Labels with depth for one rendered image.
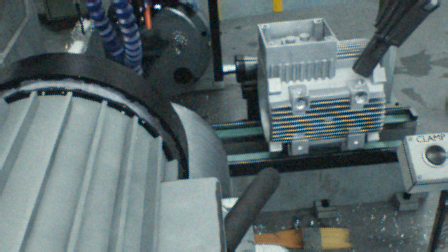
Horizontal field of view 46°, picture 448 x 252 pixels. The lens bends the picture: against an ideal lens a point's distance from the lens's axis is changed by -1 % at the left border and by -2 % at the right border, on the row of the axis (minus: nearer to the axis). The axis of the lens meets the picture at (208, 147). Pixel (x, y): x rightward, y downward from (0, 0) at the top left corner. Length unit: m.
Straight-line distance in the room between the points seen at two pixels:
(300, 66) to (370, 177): 0.28
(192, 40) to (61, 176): 0.88
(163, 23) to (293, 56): 0.35
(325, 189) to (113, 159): 0.76
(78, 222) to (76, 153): 0.07
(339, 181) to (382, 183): 0.09
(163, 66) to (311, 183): 0.41
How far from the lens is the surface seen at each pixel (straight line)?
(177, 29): 1.15
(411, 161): 0.79
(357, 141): 0.98
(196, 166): 0.65
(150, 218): 0.31
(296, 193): 1.05
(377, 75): 0.95
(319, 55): 0.92
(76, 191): 0.30
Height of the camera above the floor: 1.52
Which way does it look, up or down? 35 degrees down
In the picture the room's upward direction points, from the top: 6 degrees counter-clockwise
